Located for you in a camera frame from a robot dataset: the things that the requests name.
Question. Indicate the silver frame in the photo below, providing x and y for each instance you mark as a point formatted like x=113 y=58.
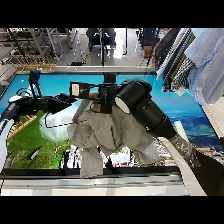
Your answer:
x=93 y=186

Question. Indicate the heap of clothes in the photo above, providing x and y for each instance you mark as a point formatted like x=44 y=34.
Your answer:
x=175 y=63

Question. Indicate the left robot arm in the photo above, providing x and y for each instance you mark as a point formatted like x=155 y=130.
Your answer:
x=23 y=104

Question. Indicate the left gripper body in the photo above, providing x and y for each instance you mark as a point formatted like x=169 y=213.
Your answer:
x=58 y=104

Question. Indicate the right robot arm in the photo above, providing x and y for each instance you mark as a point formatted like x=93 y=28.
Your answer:
x=150 y=113

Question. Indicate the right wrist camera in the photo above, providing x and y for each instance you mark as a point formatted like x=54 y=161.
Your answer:
x=109 y=78

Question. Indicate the grey garment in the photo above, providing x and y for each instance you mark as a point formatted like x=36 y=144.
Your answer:
x=100 y=133

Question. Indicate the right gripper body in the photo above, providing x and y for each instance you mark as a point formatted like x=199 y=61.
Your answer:
x=106 y=97

